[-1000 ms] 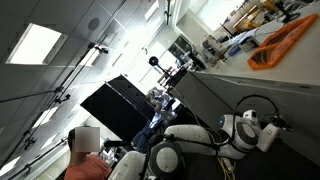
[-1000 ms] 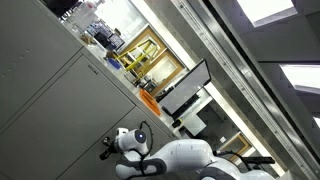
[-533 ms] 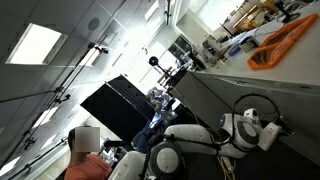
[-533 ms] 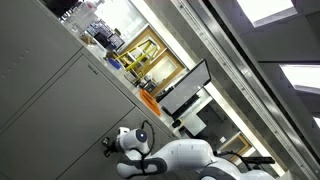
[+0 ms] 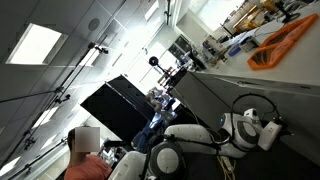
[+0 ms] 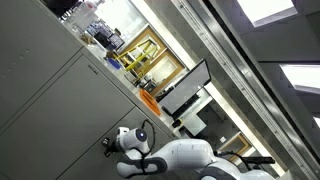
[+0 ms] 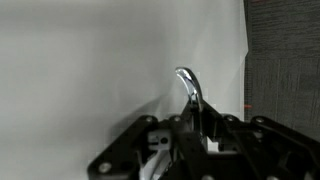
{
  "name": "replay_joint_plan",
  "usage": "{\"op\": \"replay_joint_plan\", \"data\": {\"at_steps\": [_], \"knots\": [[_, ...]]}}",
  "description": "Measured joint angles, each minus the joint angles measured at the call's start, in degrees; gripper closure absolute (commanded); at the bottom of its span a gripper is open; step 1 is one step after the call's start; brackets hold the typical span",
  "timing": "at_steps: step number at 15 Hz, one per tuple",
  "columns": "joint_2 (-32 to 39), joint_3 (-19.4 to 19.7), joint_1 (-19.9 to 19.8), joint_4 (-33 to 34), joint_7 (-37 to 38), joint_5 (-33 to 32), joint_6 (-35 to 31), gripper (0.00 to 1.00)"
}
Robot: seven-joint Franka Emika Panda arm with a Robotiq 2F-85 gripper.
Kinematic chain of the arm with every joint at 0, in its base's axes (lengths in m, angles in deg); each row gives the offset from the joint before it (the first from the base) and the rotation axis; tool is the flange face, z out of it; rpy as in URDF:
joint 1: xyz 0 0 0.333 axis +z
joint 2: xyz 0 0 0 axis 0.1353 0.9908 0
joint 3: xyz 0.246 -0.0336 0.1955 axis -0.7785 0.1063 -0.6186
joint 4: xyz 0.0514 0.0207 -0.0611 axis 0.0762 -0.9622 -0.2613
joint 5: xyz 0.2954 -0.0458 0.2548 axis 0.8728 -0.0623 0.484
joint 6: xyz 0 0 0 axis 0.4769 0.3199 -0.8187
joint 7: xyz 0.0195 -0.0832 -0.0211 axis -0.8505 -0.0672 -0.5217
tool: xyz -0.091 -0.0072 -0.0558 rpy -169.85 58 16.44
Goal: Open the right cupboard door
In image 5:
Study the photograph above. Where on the blue plastic container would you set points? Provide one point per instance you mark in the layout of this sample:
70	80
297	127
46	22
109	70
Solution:
234	50

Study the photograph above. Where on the rectangular ceiling light panel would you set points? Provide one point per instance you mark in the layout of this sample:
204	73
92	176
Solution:
88	57
33	45
8	166
151	10
45	116

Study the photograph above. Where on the grey device box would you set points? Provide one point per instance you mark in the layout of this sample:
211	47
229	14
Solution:
251	43

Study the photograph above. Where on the round ceiling speaker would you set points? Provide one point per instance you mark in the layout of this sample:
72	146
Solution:
94	24

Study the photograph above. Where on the black ceiling rig camera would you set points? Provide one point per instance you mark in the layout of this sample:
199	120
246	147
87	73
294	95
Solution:
101	50

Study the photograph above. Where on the large black panel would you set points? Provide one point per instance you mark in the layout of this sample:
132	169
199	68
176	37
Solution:
113	106

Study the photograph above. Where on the white power strip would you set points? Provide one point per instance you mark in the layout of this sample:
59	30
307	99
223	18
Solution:
228	163

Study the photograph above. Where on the person in red shirt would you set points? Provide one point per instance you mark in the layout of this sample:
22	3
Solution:
86	168

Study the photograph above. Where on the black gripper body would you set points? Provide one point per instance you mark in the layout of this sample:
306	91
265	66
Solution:
286	129

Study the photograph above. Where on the plain grey cabinet panel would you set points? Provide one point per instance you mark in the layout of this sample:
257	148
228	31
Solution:
200	96

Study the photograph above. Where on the black round-headed stand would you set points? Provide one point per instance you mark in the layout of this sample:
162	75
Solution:
153	60

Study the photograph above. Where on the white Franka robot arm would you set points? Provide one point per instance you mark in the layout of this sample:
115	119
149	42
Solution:
190	136

